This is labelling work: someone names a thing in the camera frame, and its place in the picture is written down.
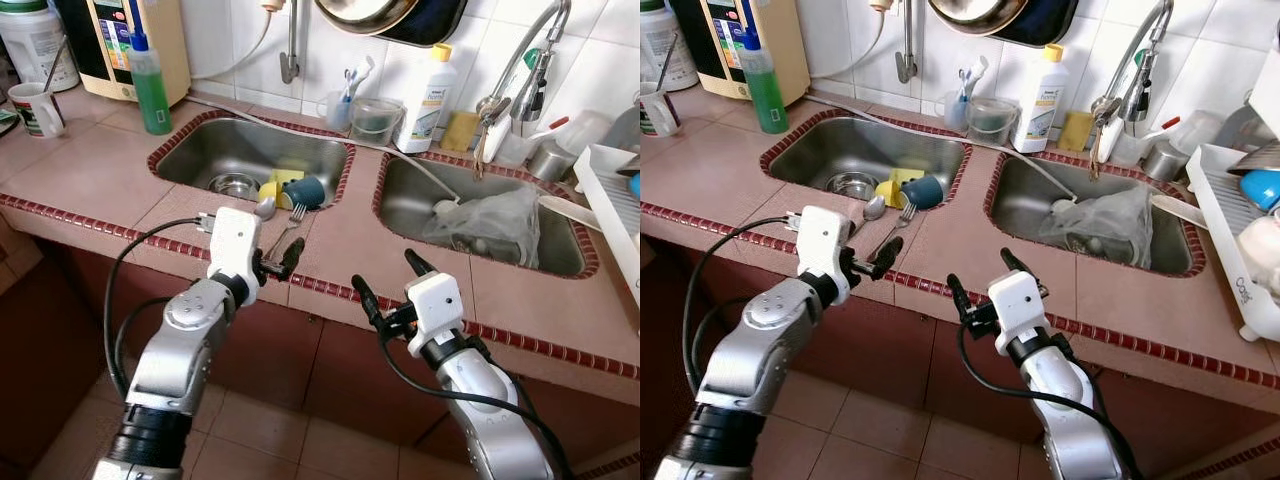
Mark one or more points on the silver fork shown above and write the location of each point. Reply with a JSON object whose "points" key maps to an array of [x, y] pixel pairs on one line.
{"points": [[895, 225], [290, 225]]}

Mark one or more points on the silver spoon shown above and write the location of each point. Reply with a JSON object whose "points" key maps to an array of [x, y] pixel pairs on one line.
{"points": [[265, 208], [873, 208]]}

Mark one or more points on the steel bowl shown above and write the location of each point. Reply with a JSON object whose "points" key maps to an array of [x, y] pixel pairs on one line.
{"points": [[850, 185], [233, 186]]}

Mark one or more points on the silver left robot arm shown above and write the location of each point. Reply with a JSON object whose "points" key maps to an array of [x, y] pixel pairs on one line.
{"points": [[180, 350], [760, 350]]}

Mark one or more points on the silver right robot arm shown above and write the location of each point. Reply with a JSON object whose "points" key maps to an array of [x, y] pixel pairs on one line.
{"points": [[1070, 420], [490, 420]]}

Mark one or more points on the steel sink basin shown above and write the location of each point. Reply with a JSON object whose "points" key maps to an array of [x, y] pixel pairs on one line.
{"points": [[400, 200], [1020, 200], [860, 150], [250, 150]]}

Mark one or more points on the blue plastic cup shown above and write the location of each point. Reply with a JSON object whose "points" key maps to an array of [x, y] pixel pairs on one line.
{"points": [[305, 192], [922, 192]]}

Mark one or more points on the bright yellow sponge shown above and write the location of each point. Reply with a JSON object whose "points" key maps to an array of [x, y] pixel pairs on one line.
{"points": [[905, 176], [288, 176]]}

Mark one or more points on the clear plastic bag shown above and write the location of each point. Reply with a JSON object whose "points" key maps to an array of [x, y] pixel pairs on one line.
{"points": [[490, 225], [1100, 225]]}

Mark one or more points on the mustard yellow sponge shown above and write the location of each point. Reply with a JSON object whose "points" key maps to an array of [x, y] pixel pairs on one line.
{"points": [[460, 132], [1075, 130]]}

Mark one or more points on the clear toothbrush cup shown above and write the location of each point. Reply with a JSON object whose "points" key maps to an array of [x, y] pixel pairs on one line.
{"points": [[955, 112], [335, 115]]}

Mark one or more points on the white detergent bottle yellow cap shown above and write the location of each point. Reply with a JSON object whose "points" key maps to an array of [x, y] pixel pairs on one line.
{"points": [[1040, 105], [425, 105]]}

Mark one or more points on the small steel cup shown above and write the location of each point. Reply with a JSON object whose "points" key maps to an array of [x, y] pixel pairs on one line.
{"points": [[550, 162], [1165, 160]]}

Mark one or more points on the chrome gooseneck faucet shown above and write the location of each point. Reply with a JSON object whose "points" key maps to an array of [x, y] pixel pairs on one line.
{"points": [[488, 108], [1103, 108]]}

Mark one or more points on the blue white toothbrush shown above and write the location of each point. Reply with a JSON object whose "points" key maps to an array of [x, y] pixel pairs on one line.
{"points": [[967, 85], [350, 85]]}

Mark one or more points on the white tool red tip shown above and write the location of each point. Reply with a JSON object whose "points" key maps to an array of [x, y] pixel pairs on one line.
{"points": [[548, 128], [1162, 128]]}

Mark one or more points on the white toothpaste tube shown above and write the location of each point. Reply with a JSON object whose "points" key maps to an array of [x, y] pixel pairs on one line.
{"points": [[363, 72], [978, 72]]}

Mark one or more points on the white dish rack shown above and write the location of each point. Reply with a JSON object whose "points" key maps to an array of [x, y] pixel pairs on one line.
{"points": [[1215, 230], [610, 210]]}

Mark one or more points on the green soap bottle blue cap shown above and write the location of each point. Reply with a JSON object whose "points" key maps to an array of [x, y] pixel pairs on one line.
{"points": [[150, 95], [765, 95]]}

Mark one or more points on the clear lidded container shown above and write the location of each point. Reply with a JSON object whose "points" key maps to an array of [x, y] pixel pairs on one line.
{"points": [[585, 128], [1200, 128]]}

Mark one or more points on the beige water ionizer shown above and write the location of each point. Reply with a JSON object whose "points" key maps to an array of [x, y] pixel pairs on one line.
{"points": [[785, 50], [165, 50]]}

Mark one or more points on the blue bowl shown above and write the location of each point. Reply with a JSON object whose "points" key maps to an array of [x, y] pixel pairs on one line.
{"points": [[1262, 190], [635, 185]]}

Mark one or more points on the hanging dark blue pan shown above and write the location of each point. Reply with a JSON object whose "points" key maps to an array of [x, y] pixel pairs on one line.
{"points": [[1045, 20], [435, 20]]}

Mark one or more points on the pale pink bowl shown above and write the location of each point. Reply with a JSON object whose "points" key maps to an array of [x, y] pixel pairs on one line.
{"points": [[1262, 255]]}

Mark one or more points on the white faucet diverter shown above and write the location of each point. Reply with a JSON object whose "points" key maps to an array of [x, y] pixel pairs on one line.
{"points": [[882, 4], [272, 4]]}

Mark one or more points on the hanging steel wok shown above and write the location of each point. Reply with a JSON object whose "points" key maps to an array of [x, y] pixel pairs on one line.
{"points": [[365, 12], [975, 12]]}

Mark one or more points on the white printed mug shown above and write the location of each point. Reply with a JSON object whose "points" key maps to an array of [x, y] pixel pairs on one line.
{"points": [[658, 112], [35, 112]]}

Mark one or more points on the grey steel pot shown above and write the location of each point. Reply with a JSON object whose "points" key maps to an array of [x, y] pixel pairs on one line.
{"points": [[1250, 140]]}

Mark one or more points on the long metal stirring spoon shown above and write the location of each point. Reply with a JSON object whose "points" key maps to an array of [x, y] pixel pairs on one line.
{"points": [[55, 62], [668, 62]]}

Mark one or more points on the white jar green lid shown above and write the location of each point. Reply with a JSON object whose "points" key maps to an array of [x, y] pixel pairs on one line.
{"points": [[35, 50], [660, 45]]}

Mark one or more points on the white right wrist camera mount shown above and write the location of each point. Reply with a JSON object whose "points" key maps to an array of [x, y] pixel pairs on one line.
{"points": [[1018, 305], [437, 310]]}

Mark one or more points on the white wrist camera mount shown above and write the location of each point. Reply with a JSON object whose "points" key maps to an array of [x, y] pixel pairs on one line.
{"points": [[1018, 305], [235, 245], [825, 245], [437, 310]]}

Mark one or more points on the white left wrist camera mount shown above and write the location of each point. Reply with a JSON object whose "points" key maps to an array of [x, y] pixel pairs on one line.
{"points": [[825, 245], [235, 245]]}

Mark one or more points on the chrome wall faucet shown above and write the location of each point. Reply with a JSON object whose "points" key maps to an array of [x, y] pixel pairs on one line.
{"points": [[906, 45], [290, 45]]}

